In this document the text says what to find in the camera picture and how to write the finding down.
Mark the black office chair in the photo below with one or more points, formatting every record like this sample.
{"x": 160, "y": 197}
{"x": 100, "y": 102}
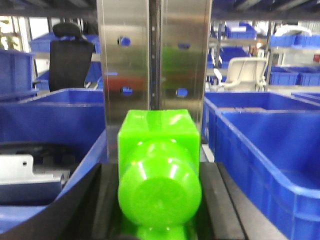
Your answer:
{"x": 70, "y": 58}

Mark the green plastic block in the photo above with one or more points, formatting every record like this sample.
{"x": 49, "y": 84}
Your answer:
{"x": 159, "y": 188}

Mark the blue bin behind right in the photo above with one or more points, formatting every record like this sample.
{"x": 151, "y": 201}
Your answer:
{"x": 217, "y": 102}

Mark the grey metal bracket part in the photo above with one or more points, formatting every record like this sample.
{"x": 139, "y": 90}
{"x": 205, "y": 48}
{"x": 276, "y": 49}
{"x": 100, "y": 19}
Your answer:
{"x": 19, "y": 169}

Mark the white chair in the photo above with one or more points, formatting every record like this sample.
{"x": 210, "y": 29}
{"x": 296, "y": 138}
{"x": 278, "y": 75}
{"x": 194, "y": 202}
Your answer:
{"x": 244, "y": 74}

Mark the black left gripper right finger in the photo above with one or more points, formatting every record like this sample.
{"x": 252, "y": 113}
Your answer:
{"x": 226, "y": 213}

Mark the blue bin left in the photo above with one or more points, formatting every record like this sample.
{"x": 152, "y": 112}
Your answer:
{"x": 64, "y": 129}

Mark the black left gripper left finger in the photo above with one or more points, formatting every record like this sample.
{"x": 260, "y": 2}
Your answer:
{"x": 88, "y": 211}

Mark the stainless steel rack column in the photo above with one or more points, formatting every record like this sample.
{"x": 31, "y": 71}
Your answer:
{"x": 154, "y": 57}

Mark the blue bin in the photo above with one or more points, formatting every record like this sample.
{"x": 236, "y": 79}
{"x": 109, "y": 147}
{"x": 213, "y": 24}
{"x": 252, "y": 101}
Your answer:
{"x": 64, "y": 129}
{"x": 274, "y": 158}
{"x": 217, "y": 102}

